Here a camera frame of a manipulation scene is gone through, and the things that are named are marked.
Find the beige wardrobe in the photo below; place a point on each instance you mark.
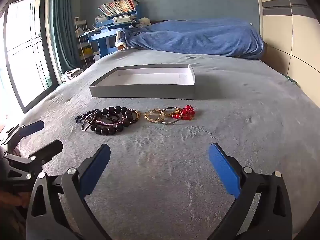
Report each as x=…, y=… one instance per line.
x=280, y=42

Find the stack of papers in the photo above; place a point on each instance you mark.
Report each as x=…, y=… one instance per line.
x=123, y=19

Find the blue desk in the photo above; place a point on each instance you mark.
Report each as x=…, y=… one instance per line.
x=102, y=40

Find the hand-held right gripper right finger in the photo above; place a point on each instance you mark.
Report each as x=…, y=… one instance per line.
x=223, y=167

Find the row of books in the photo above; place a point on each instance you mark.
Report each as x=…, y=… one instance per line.
x=117, y=6

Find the silver bangle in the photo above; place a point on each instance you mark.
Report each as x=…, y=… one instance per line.
x=166, y=123
x=86, y=128

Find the blue fleece blanket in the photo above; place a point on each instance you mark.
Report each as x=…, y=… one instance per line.
x=200, y=37

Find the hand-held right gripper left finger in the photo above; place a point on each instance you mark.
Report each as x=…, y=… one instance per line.
x=96, y=170

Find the black framed window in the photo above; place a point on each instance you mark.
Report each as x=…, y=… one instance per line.
x=22, y=55

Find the white trolley shelf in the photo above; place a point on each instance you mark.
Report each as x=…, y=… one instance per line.
x=82, y=25

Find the grey cardboard box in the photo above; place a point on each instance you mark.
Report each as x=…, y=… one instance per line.
x=140, y=91

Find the grey bed cover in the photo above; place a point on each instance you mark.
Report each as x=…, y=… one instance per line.
x=175, y=155

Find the person's left hand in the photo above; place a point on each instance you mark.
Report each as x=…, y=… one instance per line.
x=15, y=200

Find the yellow object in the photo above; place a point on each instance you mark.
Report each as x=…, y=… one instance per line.
x=87, y=52

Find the white plush toy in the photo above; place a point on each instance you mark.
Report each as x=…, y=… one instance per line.
x=144, y=21

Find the teal curtain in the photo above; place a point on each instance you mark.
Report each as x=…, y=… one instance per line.
x=62, y=30

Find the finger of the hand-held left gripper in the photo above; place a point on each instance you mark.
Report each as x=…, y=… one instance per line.
x=48, y=151
x=32, y=128

